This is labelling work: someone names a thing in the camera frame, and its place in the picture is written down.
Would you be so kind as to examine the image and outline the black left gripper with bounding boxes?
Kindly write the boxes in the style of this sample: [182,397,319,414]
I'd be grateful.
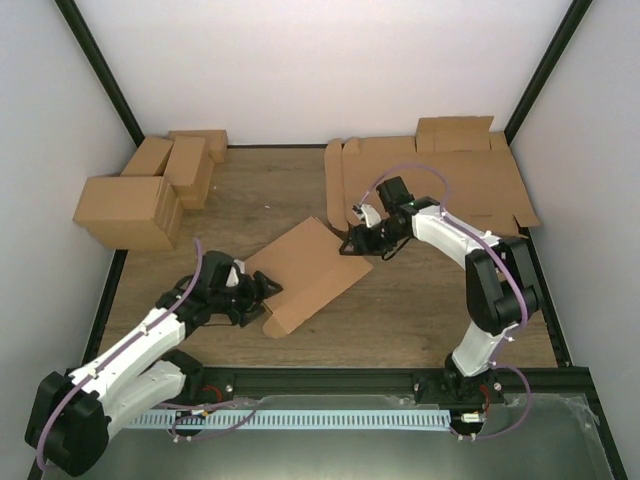
[212,272,284,328]

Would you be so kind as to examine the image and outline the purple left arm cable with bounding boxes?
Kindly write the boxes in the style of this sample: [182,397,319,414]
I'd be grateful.
[35,237,261,472]

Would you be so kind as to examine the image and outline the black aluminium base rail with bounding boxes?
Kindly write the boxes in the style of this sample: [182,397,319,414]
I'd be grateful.
[169,367,597,408]

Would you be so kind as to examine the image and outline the stack of flat cardboard blanks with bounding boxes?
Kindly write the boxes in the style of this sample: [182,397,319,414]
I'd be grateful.
[324,116,540,235]

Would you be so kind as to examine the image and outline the small folded cardboard box rear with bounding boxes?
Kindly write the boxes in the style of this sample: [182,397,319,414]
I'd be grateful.
[168,129,228,164]

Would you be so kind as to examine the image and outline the light blue slotted cable duct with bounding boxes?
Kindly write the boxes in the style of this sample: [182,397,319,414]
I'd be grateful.
[128,410,451,431]

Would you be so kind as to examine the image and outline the large folded cardboard box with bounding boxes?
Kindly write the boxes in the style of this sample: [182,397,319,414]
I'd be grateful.
[73,176,184,251]

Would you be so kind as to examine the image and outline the brown cardboard box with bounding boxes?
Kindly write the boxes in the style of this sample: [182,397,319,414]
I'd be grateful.
[245,217,373,339]

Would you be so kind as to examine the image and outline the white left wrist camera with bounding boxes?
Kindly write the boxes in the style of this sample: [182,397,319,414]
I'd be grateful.
[225,263,242,288]

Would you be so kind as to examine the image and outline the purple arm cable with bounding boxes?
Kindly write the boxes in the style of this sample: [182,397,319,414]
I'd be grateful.
[357,163,534,442]
[35,237,261,472]

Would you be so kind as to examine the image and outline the black left frame post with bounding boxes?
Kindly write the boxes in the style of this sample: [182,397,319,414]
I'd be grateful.
[54,0,145,146]

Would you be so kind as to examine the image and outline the black frame post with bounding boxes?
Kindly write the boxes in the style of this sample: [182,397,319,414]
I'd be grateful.
[54,0,145,146]
[504,0,593,145]

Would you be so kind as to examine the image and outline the black right frame post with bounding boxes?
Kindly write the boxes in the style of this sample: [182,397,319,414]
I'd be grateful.
[504,0,593,145]

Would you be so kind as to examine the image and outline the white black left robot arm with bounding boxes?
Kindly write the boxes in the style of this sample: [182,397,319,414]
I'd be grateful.
[25,250,283,476]

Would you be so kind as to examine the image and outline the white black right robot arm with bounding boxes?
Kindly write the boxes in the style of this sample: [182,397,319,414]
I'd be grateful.
[340,176,542,403]

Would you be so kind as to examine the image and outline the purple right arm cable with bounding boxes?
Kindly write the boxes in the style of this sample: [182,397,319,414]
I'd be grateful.
[357,163,534,442]

